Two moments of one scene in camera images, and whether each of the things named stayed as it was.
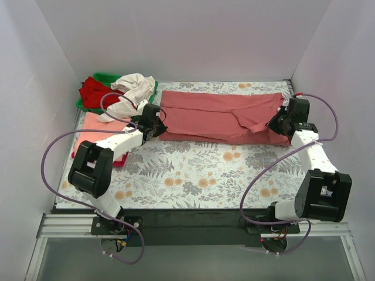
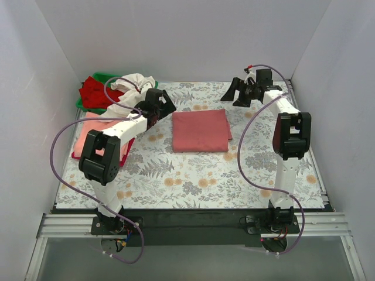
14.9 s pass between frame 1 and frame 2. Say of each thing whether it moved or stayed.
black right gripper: moved
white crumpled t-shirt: stayed
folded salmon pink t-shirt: stayed
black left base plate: stayed
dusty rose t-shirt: moved
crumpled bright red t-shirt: stayed
